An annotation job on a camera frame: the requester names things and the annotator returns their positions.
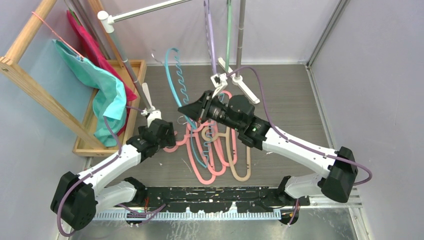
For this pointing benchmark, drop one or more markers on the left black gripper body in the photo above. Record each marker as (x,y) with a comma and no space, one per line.
(161,144)

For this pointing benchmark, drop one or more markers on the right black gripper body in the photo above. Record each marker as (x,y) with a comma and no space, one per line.
(218,112)

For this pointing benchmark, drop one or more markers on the light blue wire hanger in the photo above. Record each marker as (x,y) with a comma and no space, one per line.
(181,81)

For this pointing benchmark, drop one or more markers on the purple wire hanger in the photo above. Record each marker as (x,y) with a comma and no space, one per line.
(210,36)

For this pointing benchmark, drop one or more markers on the green wire hanger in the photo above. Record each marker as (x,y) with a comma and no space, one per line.
(228,34)

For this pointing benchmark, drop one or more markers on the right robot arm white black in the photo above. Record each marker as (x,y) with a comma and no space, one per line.
(334,172)

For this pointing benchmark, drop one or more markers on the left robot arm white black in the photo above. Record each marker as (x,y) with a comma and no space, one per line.
(79,197)

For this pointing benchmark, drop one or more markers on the pink plastic hanger left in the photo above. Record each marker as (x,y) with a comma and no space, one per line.
(178,144)

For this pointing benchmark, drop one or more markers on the pink plastic hanger inner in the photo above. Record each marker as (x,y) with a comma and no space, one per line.
(231,151)

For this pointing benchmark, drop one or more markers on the teal cloth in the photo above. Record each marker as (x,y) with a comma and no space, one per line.
(109,104)

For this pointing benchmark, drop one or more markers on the beige plastic hanger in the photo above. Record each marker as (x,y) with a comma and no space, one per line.
(247,155)

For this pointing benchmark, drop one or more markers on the magenta cloth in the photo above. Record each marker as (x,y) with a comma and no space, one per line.
(93,53)

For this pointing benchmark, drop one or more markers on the white metal clothes rack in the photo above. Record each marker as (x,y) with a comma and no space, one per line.
(107,21)

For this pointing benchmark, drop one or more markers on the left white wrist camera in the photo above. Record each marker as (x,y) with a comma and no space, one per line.
(151,115)

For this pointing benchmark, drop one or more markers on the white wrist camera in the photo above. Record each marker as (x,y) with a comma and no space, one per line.
(220,83)
(151,115)

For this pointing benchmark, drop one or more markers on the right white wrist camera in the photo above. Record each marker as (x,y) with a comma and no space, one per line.
(220,83)

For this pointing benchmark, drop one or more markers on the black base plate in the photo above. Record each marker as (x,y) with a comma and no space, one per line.
(247,199)

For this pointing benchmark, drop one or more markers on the aluminium rail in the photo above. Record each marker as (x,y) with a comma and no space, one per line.
(354,200)

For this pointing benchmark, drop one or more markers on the wooden frame rack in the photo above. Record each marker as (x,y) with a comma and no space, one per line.
(9,64)

